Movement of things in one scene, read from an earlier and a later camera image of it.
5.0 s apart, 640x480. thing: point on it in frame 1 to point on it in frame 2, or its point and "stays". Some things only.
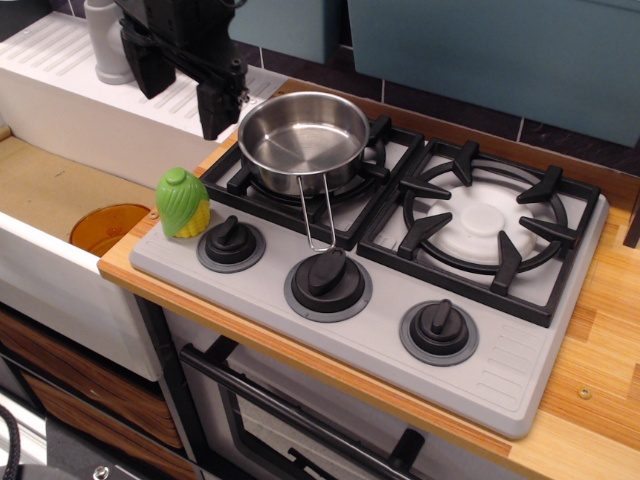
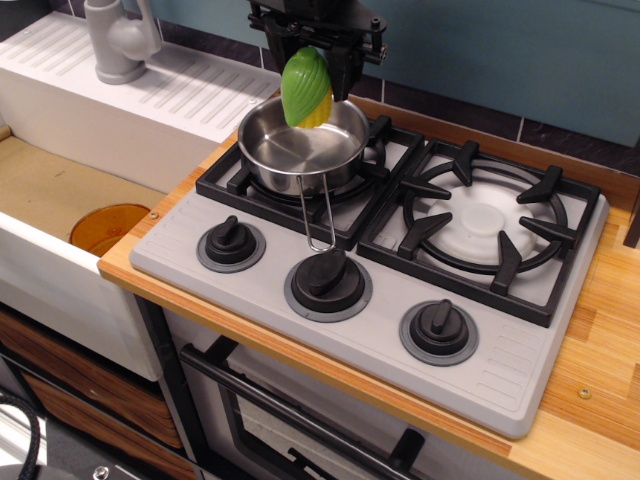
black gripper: [196, 35] to [291, 24]
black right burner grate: [501, 225] stays
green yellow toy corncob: [183, 204] to [306, 88]
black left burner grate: [334, 216] stays
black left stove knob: [231, 247] stays
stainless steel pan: [311, 137] stays
